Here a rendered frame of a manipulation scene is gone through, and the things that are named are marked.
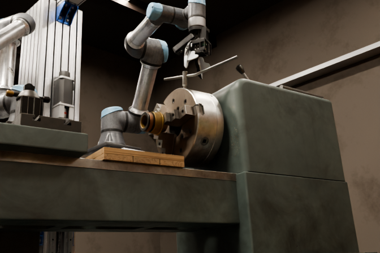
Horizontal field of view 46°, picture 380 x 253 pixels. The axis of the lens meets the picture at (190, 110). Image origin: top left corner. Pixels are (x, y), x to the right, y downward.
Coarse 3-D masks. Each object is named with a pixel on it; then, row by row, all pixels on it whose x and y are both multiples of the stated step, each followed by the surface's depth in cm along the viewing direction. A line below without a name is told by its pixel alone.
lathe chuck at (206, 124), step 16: (176, 96) 183; (192, 96) 174; (208, 96) 180; (208, 112) 172; (176, 128) 186; (192, 128) 170; (208, 128) 170; (176, 144) 178; (192, 144) 168; (208, 144) 171; (192, 160) 174
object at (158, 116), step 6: (144, 114) 173; (150, 114) 171; (156, 114) 173; (162, 114) 174; (144, 120) 175; (150, 120) 170; (156, 120) 171; (162, 120) 172; (144, 126) 174; (150, 126) 170; (156, 126) 171; (162, 126) 172; (150, 132) 173; (156, 132) 173
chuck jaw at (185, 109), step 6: (180, 108) 172; (186, 108) 169; (192, 108) 171; (198, 108) 171; (168, 114) 173; (174, 114) 171; (180, 114) 171; (186, 114) 168; (192, 114) 170; (168, 120) 171; (174, 120) 172; (180, 120) 172; (186, 120) 173
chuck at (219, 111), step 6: (210, 96) 181; (216, 102) 178; (216, 108) 175; (222, 114) 176; (222, 120) 175; (222, 126) 174; (216, 132) 172; (222, 132) 174; (216, 138) 173; (216, 144) 173; (216, 150) 175; (210, 156) 175; (204, 162) 177
